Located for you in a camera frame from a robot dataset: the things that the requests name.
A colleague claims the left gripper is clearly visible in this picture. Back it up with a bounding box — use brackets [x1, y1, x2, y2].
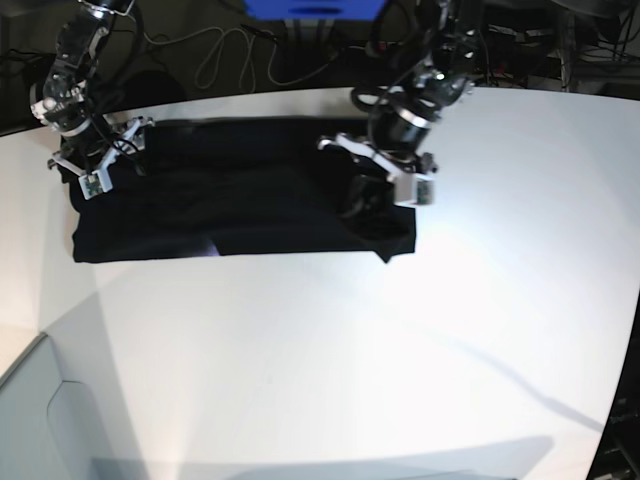
[317, 99, 440, 220]

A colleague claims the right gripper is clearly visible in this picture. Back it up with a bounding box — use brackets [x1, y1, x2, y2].
[47, 116, 155, 177]

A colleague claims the black T-shirt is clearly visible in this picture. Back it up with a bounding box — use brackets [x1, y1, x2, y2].
[70, 117, 416, 264]

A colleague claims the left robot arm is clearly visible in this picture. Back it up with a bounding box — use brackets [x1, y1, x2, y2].
[317, 1, 484, 219]

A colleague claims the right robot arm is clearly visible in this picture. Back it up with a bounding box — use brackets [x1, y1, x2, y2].
[30, 1, 145, 176]

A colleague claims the blue box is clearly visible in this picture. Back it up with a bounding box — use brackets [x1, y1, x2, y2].
[245, 0, 386, 21]

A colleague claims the grey plastic bin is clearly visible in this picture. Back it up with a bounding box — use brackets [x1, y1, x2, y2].
[0, 332, 146, 480]

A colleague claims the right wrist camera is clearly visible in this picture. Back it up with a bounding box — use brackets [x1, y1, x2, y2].
[78, 170, 113, 200]

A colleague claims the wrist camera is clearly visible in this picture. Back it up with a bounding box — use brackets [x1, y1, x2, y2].
[78, 170, 113, 200]
[392, 173, 434, 209]

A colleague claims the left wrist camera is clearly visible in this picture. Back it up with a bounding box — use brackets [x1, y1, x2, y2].
[392, 173, 434, 209]

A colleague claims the grey coiled cable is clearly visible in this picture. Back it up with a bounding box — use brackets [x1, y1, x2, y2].
[107, 19, 346, 91]

